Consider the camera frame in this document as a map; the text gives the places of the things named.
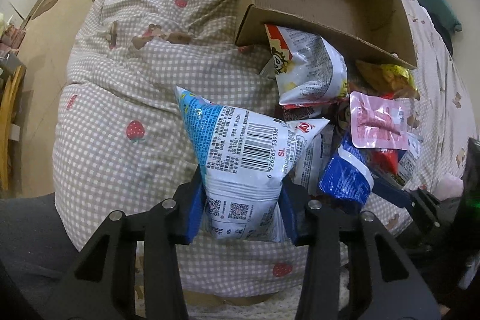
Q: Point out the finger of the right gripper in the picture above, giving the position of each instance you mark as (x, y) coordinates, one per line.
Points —
(420, 204)

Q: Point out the dark blue snack bag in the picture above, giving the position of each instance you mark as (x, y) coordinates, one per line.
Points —
(347, 177)

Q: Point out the pink snack packet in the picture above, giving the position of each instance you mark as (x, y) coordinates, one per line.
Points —
(377, 123)

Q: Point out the checkered strawberry bed quilt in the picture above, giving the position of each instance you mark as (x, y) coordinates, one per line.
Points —
(120, 143)

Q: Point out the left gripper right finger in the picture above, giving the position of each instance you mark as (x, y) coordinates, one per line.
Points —
(355, 269)

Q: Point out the light blue white snack bag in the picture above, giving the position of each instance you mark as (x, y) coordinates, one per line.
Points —
(243, 158)

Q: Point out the red white popcorn snack bag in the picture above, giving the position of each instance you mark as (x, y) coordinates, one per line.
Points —
(308, 70)

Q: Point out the yellow snack bag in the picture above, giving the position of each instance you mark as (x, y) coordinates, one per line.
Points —
(388, 79)

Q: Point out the red cartoon snack bag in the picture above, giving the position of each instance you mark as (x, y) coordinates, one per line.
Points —
(385, 160)

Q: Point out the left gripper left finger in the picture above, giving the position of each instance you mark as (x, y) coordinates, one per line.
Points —
(100, 282)

